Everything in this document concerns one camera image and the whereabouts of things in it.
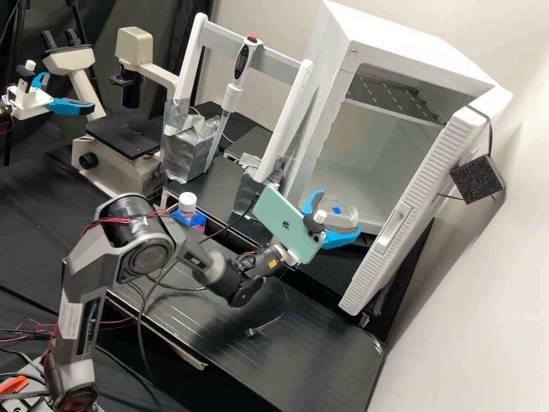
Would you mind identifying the white incubator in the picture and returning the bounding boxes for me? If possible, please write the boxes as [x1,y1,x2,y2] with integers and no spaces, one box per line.
[283,0,514,237]

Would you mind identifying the petri dish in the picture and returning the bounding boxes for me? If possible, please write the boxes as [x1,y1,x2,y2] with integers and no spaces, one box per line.
[316,195,361,231]

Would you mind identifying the blue bottle holder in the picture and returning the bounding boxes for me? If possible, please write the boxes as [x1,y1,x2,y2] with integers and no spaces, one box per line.
[171,209,207,229]

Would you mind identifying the pipette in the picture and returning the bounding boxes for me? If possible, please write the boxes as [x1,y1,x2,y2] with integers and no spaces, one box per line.
[205,35,264,171]

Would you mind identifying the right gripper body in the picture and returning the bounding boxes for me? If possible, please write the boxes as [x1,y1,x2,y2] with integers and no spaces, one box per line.
[273,241,300,268]

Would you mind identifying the black cable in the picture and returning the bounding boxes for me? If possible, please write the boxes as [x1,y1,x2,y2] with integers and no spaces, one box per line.
[200,201,261,248]
[244,276,291,339]

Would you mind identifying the cream microscope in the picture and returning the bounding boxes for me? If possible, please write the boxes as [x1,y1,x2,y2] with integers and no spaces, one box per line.
[41,26,179,201]

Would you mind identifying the small bottle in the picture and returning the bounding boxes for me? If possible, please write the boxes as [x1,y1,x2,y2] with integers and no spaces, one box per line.
[173,192,207,233]

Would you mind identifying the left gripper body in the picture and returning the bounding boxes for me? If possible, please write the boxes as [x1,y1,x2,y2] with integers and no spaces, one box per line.
[6,83,55,119]

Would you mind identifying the white pipette stand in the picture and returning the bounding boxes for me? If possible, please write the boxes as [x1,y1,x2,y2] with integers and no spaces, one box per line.
[161,11,316,217]

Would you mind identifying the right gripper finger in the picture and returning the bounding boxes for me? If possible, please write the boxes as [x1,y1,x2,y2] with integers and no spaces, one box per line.
[320,225,364,251]
[300,190,327,216]

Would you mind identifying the incubator door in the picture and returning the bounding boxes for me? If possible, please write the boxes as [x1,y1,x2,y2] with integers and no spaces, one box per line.
[338,90,514,319]

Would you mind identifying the right wrist camera phone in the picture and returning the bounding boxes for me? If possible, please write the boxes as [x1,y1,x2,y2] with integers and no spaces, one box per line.
[252,184,329,266]

